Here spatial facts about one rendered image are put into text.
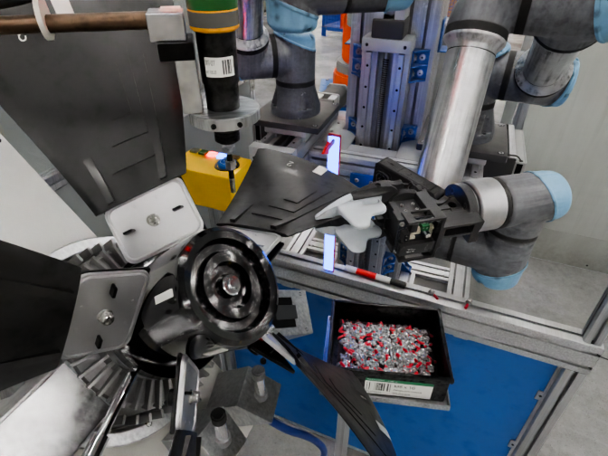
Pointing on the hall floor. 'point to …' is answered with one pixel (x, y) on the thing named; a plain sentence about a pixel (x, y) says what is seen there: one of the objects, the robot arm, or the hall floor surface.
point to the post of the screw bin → (341, 437)
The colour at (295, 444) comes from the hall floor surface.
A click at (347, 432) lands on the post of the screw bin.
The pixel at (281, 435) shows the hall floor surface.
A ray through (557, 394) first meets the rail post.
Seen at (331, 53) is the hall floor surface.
